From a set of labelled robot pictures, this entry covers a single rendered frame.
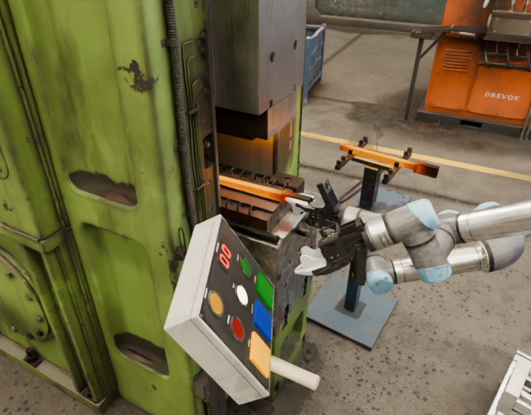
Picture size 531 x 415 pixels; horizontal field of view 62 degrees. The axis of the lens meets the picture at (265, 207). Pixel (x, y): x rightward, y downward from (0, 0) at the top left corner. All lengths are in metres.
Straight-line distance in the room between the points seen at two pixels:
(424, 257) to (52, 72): 1.07
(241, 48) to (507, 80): 3.92
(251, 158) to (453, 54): 3.33
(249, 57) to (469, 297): 2.05
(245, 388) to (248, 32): 0.84
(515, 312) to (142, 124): 2.30
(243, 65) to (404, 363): 1.68
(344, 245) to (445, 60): 3.93
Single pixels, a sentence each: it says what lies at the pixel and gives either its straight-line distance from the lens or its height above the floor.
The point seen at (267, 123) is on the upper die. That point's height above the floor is 1.32.
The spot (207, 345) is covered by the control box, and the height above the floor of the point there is 1.12.
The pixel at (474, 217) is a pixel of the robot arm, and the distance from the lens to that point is 1.14.
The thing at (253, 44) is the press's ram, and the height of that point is 1.55.
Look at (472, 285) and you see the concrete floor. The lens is 2.92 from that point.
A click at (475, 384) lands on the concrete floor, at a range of 2.43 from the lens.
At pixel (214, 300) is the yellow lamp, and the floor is 1.17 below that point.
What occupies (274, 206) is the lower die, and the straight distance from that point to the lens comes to 1.51.
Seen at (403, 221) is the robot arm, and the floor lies 1.26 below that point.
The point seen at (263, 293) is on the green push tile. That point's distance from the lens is 1.15.
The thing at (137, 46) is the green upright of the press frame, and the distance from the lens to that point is 1.06.
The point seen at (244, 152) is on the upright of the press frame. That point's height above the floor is 1.00.
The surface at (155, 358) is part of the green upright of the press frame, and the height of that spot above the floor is 0.36.
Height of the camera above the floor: 1.83
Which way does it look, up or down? 34 degrees down
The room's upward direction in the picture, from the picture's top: straight up
